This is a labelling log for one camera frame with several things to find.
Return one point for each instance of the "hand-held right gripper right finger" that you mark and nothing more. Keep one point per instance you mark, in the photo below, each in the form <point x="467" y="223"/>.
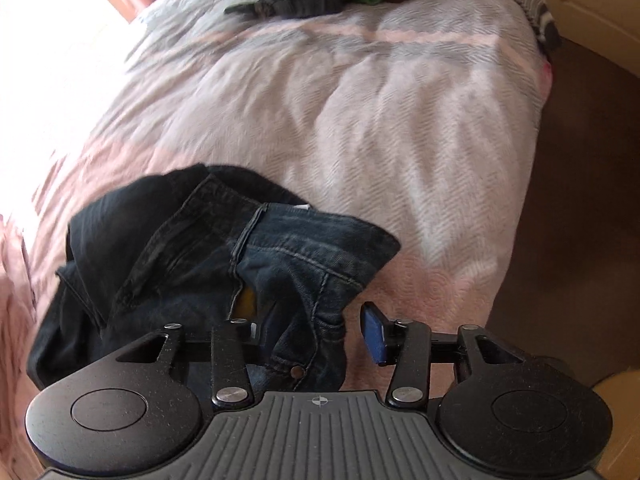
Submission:
<point x="374" y="332"/>

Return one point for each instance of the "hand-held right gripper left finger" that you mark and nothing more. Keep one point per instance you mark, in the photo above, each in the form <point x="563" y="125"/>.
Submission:
<point x="232" y="352"/>

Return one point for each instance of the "dark blue jeans pants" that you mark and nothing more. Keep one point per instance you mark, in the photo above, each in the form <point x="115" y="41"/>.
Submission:
<point x="200" y="255"/>

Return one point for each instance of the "pink and grey bed blanket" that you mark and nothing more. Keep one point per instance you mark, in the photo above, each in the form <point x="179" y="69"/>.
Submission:
<point x="320" y="125"/>

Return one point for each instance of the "yellow wooden object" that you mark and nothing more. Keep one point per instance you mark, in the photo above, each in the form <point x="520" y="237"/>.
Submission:
<point x="622" y="410"/>

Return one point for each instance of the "striped knitted cloth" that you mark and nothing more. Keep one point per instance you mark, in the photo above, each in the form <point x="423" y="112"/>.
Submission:
<point x="542" y="15"/>

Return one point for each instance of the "cream cabinet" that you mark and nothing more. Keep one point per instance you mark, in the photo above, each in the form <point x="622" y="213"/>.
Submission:
<point x="600" y="0"/>

